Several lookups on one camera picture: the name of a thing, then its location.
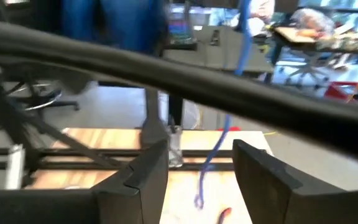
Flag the red plastic crate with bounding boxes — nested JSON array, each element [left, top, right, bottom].
[[323, 81, 358, 105]]

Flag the silver metal bracket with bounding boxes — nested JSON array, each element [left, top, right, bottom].
[[4, 144, 26, 190]]

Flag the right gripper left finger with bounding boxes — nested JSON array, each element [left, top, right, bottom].
[[0, 139, 170, 224]]

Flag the red blue handled pliers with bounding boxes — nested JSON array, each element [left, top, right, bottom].
[[218, 207, 232, 224]]

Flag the grey swivel office chair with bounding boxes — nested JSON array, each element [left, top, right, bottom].
[[283, 51, 349, 91]]

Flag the thin blue wire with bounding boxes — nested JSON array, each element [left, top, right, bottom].
[[194, 0, 254, 210]]

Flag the wooden board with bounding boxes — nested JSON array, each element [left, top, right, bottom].
[[273, 26, 318, 44]]

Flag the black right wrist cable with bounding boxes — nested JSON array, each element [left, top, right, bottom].
[[0, 18, 358, 164]]

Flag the clear plastic bag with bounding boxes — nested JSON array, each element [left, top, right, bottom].
[[290, 7, 337, 34]]

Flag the black keyboard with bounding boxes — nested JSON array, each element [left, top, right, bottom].
[[168, 18, 197, 46]]

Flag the black background desk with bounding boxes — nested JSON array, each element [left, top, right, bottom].
[[267, 24, 358, 85]]

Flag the person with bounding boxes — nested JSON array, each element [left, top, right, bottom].
[[61, 0, 168, 54]]

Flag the grey desk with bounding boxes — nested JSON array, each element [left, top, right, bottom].
[[162, 26, 275, 75]]

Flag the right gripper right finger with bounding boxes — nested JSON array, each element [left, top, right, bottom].
[[232, 139, 358, 224]]

